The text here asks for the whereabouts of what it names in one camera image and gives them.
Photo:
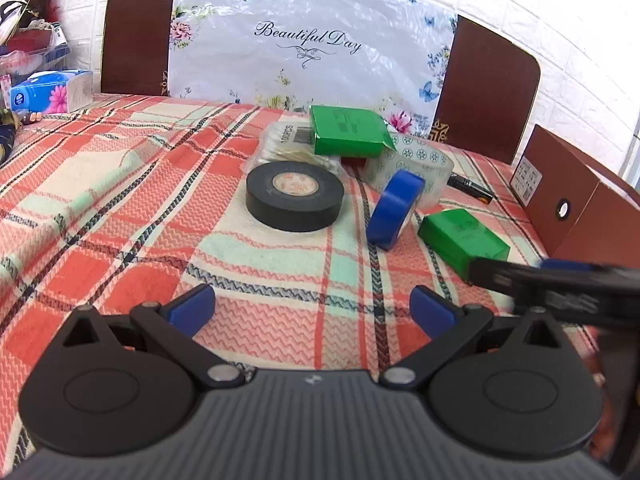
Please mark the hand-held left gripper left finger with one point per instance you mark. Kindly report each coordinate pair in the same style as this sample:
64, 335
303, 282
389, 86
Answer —
192, 307

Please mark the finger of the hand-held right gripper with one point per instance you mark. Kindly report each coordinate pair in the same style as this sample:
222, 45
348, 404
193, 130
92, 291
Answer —
510, 277
570, 264

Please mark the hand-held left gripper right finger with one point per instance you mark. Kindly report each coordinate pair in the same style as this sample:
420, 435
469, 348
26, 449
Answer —
432, 310

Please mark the small green box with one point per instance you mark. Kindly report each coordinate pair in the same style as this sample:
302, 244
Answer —
460, 235

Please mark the brown cardboard box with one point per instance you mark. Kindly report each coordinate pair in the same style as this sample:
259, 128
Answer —
575, 180

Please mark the black pen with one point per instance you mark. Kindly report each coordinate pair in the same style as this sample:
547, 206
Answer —
470, 187

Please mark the blue tape roll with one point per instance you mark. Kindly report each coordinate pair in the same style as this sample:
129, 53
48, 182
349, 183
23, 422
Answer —
385, 220

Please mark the clear tape roll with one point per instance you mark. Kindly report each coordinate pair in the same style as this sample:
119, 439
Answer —
435, 175

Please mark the black tape roll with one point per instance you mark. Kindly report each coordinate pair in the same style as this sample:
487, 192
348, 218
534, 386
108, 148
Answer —
300, 210

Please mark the plaid blanket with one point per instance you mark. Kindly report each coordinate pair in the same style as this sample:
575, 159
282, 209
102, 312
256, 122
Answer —
150, 210

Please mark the clear cotton swab container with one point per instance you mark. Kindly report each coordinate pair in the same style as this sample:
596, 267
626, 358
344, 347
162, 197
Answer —
280, 145

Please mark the large green box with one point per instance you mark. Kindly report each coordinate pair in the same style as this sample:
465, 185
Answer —
345, 130

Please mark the dark patterned cloth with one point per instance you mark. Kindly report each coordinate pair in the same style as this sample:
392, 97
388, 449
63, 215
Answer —
7, 135

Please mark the floral plastic bedding bag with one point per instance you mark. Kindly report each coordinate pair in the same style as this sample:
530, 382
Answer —
300, 70

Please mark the blue tissue pack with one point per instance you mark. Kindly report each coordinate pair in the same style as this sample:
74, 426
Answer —
45, 92

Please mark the brown wooden headboard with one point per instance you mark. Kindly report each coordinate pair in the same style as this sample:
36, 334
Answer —
135, 35

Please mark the clear bin of red packets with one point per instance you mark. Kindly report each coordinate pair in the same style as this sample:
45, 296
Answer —
30, 47

